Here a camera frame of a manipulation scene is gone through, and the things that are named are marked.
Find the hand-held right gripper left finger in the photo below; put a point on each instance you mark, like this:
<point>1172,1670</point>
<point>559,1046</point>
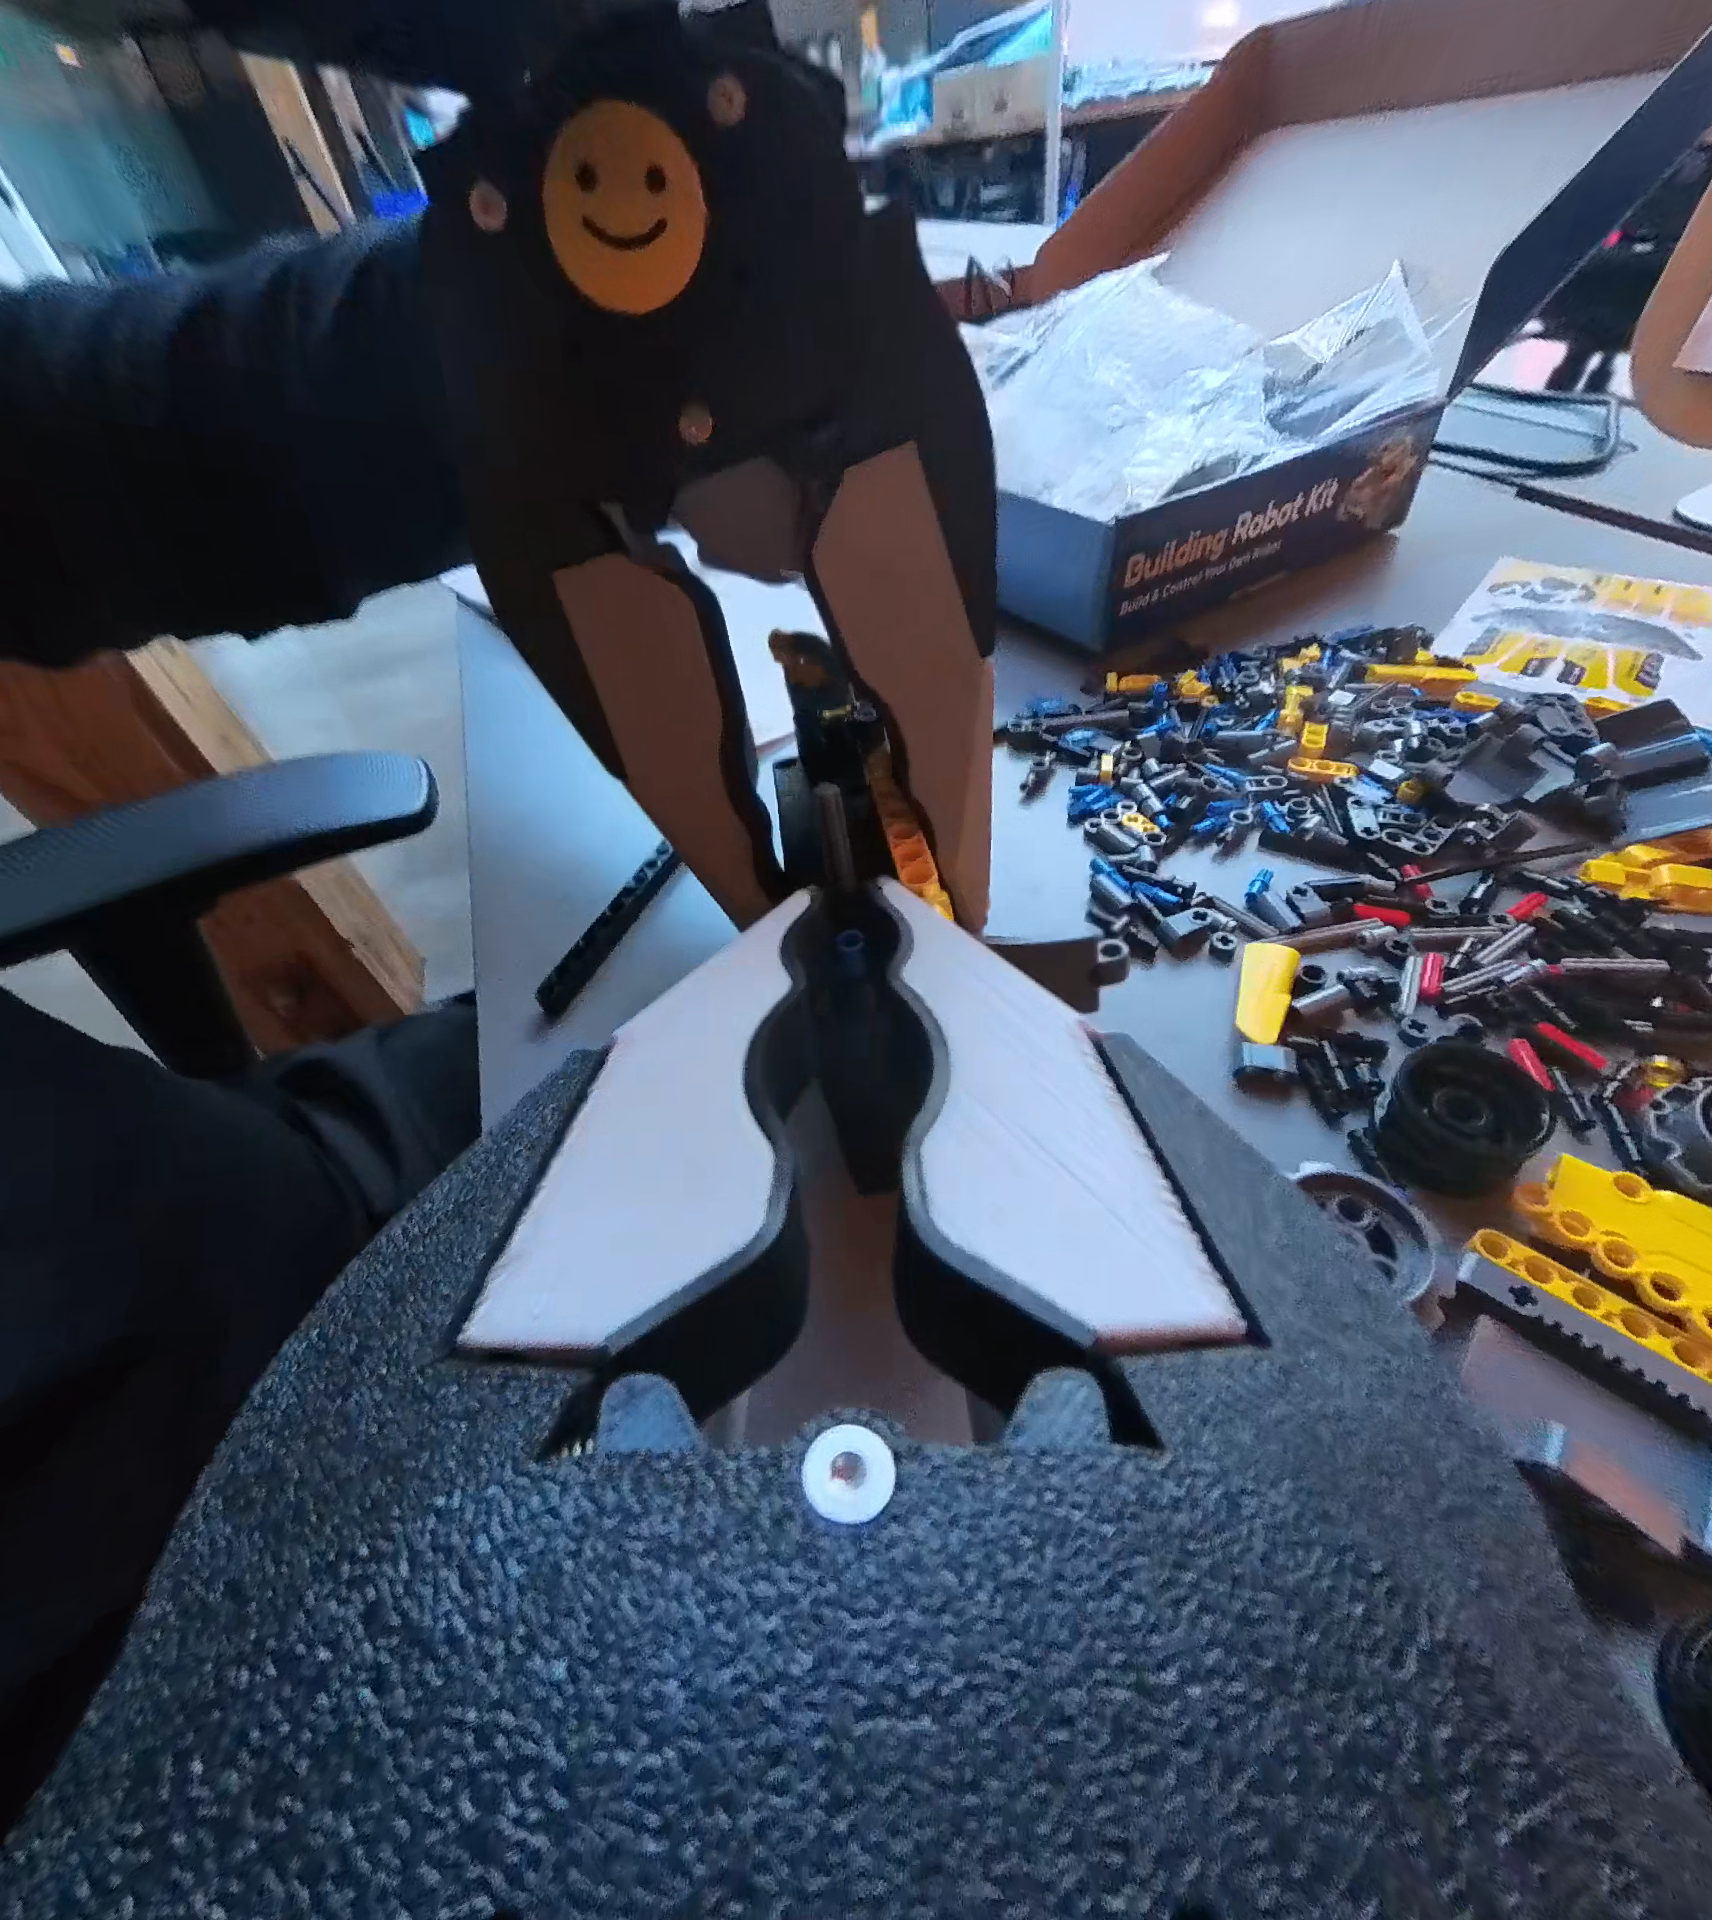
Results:
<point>631,1185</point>

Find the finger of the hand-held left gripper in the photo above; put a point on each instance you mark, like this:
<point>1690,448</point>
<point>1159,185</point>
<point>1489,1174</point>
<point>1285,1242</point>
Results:
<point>930,674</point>
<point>660,674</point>

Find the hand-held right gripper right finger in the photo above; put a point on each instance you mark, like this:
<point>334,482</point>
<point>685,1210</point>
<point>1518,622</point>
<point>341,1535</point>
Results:
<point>1067,1185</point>

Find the dark grey axle rod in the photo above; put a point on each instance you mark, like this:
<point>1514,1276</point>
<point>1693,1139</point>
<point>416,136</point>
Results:
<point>834,833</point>

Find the yellow toy brick vehicle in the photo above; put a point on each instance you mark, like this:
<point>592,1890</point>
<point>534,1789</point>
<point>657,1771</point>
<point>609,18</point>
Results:
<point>857,1080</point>

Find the long black holed beam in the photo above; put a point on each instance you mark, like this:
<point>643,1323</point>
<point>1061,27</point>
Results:
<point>609,931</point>

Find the grey desk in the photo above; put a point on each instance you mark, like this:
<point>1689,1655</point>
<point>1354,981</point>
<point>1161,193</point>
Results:
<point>570,781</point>

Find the yellow curved panel piece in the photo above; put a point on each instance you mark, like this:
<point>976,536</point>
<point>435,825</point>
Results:
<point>1265,991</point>

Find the dark blue cardboard kit box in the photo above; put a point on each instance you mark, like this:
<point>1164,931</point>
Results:
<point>1247,554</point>

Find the clear plastic bags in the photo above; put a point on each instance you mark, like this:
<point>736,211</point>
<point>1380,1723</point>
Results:
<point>1170,391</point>

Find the pile of small brick parts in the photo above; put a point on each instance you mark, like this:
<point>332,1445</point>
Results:
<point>1397,840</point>

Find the black office chair armrest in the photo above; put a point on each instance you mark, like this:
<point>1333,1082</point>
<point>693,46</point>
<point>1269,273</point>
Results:
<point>197,840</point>

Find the yellow and grey brick assembly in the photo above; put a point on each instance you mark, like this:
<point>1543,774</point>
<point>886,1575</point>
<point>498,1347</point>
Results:
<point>1651,1244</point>

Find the yellow and grey sticker sheet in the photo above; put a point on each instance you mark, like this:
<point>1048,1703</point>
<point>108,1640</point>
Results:
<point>1576,622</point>

